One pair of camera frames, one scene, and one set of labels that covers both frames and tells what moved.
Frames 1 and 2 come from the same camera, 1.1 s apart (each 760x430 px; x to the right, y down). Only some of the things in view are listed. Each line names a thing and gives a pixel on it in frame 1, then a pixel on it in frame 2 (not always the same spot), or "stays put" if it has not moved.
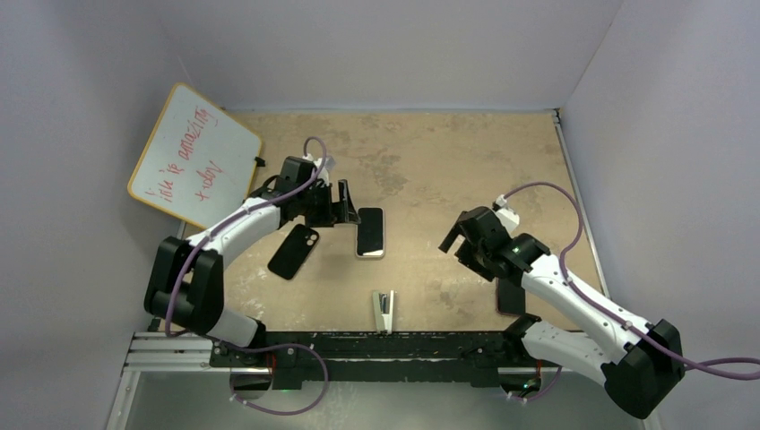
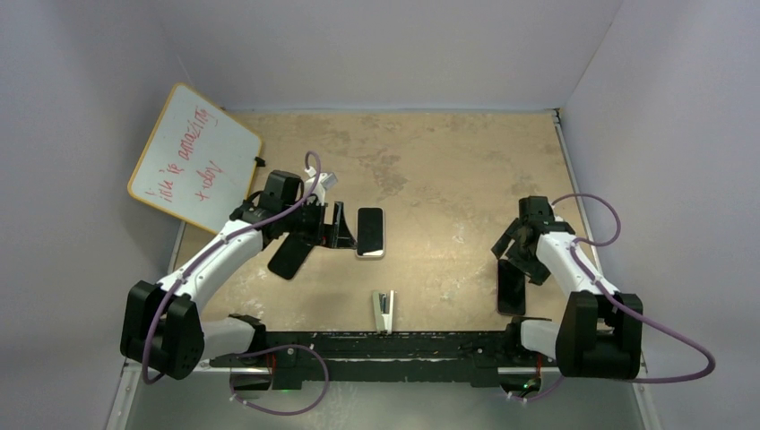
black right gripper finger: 450,237 → 502,244
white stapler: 383,308 stays put
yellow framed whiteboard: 199,162 stays put
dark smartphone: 510,297 stays put
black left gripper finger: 345,196 → 342,234
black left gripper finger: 344,214 → 341,236
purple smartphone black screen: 370,232 stays put
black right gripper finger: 467,256 → 534,269
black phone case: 293,251 stays put
